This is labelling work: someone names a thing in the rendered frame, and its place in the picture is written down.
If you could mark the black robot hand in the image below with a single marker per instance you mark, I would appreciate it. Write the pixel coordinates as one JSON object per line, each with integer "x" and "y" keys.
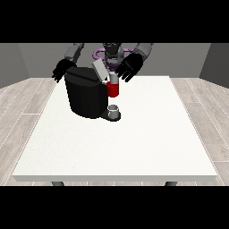
{"x": 131, "y": 65}
{"x": 63, "y": 68}

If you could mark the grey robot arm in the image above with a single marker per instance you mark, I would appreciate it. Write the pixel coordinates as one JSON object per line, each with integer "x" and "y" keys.
{"x": 73, "y": 52}
{"x": 144, "y": 49}

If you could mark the small grey coffee pod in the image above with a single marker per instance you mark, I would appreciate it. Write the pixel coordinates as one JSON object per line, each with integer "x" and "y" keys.
{"x": 113, "y": 77}

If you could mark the red pod holder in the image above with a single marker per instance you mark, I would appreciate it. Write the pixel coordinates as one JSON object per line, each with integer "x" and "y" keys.
{"x": 112, "y": 89}

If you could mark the pale grey machine lid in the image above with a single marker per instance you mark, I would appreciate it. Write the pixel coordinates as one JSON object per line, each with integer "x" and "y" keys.
{"x": 100, "y": 69}

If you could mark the black coffee machine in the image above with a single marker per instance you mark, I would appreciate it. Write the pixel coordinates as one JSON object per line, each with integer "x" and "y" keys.
{"x": 83, "y": 92}

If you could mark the grey robot trunk purple rings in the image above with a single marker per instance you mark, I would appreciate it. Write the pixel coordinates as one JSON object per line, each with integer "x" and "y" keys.
{"x": 112, "y": 51}

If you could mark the small grey cup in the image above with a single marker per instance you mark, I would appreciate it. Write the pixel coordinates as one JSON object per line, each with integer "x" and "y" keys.
{"x": 113, "y": 111}

